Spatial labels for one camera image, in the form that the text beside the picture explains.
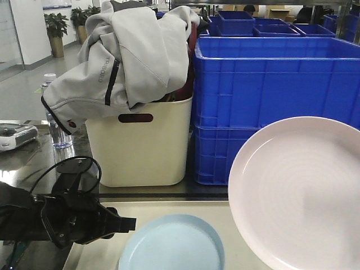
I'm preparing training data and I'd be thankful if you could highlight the large blue crate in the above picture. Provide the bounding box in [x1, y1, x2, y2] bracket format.
[193, 37, 359, 128]
[193, 125, 260, 186]

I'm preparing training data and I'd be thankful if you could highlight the cream plastic basket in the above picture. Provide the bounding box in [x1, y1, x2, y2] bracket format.
[85, 98, 192, 188]

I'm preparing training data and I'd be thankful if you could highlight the blue bins background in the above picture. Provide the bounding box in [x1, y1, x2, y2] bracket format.
[155, 10, 360, 43]

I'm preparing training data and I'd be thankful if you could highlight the white grey remote controller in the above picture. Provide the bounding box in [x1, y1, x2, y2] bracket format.
[1, 123, 38, 152]

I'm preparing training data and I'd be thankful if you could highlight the grey jacket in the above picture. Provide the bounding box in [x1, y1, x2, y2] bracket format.
[41, 1, 200, 135]

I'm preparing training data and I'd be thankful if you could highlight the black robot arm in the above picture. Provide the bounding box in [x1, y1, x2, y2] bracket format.
[1, 156, 136, 249]

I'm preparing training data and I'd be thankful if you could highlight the plant in gold pot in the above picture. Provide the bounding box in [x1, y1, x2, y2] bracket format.
[44, 13, 69, 58]

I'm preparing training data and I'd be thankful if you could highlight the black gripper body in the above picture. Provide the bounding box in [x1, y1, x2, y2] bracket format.
[34, 157, 136, 249]

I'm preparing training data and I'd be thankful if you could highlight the clear water bottle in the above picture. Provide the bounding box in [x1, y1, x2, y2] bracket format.
[40, 73, 73, 149]

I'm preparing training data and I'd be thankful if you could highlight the beige tray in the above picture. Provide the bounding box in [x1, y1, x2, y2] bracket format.
[67, 201, 268, 269]

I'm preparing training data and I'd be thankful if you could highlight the black cable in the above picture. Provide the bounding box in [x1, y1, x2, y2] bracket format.
[29, 155, 102, 197]

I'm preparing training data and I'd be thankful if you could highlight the large blue crate upper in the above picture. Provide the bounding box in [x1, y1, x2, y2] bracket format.
[193, 37, 359, 128]

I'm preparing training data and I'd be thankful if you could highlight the light blue plate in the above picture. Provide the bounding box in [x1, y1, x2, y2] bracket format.
[118, 214, 225, 269]

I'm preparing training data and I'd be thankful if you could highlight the large blue crate lower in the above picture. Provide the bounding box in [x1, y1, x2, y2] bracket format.
[193, 125, 260, 186]

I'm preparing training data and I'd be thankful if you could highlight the pink plate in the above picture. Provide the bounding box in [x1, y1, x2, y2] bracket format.
[228, 116, 359, 269]

